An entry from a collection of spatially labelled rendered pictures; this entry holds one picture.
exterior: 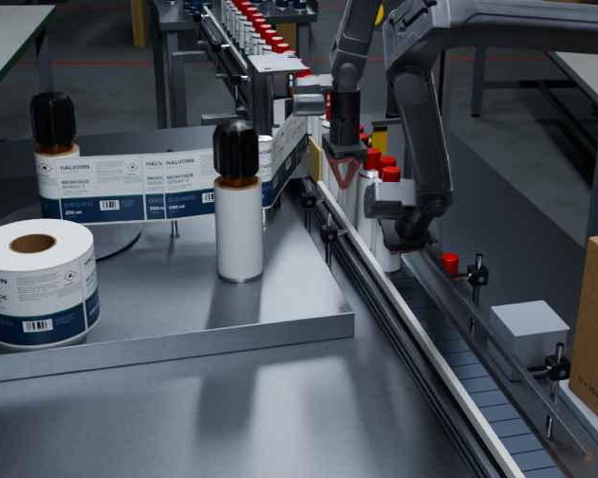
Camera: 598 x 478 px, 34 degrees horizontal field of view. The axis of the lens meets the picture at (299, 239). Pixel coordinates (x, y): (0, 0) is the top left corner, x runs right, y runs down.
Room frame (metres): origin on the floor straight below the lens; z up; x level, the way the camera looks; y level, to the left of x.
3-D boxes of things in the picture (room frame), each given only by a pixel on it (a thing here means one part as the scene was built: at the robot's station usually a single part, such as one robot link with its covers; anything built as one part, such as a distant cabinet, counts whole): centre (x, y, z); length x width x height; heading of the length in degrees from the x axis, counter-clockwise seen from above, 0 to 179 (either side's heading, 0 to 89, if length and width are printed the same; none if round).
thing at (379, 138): (1.82, -0.16, 1.09); 0.03 x 0.01 x 0.06; 103
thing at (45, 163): (1.85, 0.48, 1.04); 0.09 x 0.09 x 0.29
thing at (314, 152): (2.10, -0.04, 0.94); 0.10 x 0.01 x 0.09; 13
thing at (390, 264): (1.69, -0.17, 0.98); 0.05 x 0.05 x 0.20
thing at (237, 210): (1.68, 0.11, 1.03); 0.09 x 0.09 x 0.30
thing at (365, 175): (1.79, -0.14, 0.98); 0.05 x 0.05 x 0.20
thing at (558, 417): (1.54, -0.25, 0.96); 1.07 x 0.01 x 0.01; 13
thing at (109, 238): (1.85, 0.48, 0.89); 0.31 x 0.31 x 0.01
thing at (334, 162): (1.80, -0.08, 1.05); 0.07 x 0.07 x 0.09; 13
